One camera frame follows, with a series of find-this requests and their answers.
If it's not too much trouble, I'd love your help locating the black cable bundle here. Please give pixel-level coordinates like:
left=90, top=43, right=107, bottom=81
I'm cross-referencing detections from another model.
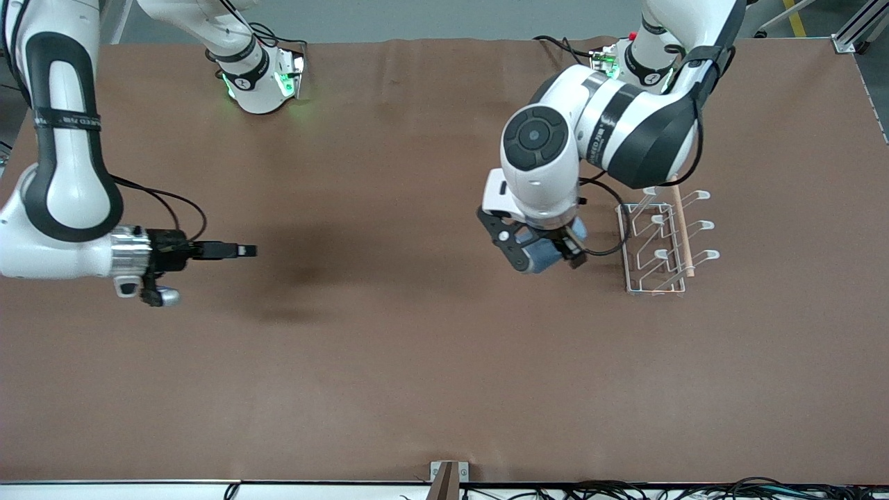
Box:
left=460, top=476, right=889, bottom=500

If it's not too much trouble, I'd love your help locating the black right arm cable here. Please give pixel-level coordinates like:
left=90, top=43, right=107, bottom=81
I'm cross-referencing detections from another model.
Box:
left=110, top=175, right=208, bottom=242

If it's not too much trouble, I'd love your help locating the white wire cup holder rack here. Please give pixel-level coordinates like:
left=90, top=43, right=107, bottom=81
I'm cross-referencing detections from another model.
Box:
left=615, top=174, right=721, bottom=297

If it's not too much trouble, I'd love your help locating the white table edge rail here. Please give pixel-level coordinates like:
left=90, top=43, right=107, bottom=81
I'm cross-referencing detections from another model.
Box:
left=0, top=479, right=889, bottom=500

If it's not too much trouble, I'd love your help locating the light blue plastic cup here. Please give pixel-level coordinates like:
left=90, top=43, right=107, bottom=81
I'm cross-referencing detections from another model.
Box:
left=517, top=219, right=589, bottom=274

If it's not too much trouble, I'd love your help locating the grey metal bracket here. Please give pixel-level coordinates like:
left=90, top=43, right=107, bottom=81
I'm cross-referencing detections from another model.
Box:
left=429, top=460, right=470, bottom=485

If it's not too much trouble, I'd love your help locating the brown table cover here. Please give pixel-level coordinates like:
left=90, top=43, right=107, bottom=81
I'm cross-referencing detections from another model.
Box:
left=0, top=36, right=889, bottom=485

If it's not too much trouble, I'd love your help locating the black left base cable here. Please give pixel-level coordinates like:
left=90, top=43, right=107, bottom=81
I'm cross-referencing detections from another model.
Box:
left=533, top=35, right=599, bottom=74

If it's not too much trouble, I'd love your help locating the aluminium frame profile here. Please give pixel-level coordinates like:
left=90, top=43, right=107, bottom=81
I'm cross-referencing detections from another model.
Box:
left=831, top=0, right=889, bottom=55
left=97, top=0, right=134, bottom=46

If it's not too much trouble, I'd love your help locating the black right base cable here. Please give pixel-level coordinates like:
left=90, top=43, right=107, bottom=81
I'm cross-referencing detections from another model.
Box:
left=207, top=0, right=308, bottom=70

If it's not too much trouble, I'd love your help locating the white pipe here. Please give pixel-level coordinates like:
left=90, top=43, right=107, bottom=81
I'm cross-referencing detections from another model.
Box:
left=756, top=0, right=817, bottom=38

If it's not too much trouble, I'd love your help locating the brown support bar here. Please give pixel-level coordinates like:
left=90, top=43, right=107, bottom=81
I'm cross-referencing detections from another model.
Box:
left=425, top=462, right=460, bottom=500

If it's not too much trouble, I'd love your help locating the black base cable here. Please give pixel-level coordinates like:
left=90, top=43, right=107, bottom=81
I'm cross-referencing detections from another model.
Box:
left=533, top=35, right=599, bottom=74
left=207, top=0, right=308, bottom=70

